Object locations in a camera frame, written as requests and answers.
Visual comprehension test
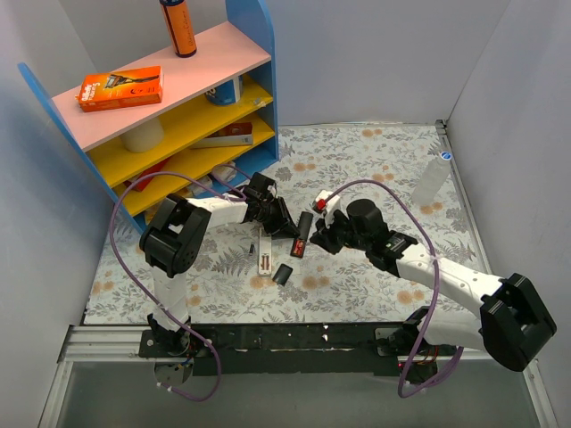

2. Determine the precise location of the orange cylindrical bottle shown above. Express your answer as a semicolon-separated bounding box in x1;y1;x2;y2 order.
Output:
160;0;197;58

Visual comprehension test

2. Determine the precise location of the small white box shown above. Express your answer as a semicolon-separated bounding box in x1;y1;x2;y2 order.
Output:
211;162;237;182

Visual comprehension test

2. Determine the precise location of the yellow packet bottom shelf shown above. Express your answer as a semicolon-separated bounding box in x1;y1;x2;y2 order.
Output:
144;210;157;226

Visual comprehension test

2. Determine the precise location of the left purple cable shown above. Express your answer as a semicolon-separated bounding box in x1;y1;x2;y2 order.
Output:
109;163;249;401

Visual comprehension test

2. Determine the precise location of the blue white can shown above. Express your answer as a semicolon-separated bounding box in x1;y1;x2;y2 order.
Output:
204;75;244;106

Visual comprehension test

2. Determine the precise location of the clear plastic bottle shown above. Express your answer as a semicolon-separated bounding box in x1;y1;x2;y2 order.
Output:
411;151;452;206

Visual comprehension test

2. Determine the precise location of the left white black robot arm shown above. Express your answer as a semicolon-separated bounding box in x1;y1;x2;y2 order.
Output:
139;173;300;357

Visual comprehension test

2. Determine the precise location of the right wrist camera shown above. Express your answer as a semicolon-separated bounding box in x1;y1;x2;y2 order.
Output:
312;190;341;227

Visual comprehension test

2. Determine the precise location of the black remote control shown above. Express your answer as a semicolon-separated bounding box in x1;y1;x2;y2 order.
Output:
290;211;313;259

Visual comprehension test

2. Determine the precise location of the white remote control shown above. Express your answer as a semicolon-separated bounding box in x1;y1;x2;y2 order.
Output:
258;227;272;276

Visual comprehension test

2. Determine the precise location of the orange razor box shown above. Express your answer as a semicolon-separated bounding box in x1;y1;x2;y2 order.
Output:
76;66;163;112

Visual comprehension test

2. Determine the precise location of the purple cable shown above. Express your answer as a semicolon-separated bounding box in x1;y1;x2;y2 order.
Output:
109;163;249;401
325;178;465;399

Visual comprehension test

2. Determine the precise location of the blue pink yellow shelf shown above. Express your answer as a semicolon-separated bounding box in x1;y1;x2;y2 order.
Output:
18;1;279;232

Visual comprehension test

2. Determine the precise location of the red white flat box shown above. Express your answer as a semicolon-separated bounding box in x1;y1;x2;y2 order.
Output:
190;122;253;149

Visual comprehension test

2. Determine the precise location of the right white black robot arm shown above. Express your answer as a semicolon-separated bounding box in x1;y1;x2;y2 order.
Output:
310;192;557;372

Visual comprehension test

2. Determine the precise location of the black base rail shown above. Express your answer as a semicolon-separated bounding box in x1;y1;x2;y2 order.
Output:
138;322;412;377

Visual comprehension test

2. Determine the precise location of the red box lower shelf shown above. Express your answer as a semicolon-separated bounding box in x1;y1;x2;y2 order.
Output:
123;158;170;192

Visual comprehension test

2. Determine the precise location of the black battery cover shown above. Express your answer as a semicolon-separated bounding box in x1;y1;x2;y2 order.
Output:
272;263;294;285

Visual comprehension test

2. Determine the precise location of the white paper roll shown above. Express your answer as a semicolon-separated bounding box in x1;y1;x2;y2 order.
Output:
120;118;164;153

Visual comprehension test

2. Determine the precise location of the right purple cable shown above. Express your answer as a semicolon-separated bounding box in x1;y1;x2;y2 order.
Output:
325;178;465;399

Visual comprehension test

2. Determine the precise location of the red AAA battery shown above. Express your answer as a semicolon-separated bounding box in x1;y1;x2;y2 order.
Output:
293;239;305;258

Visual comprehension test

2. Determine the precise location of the floral table mat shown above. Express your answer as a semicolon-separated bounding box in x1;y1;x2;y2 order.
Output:
84;124;485;325

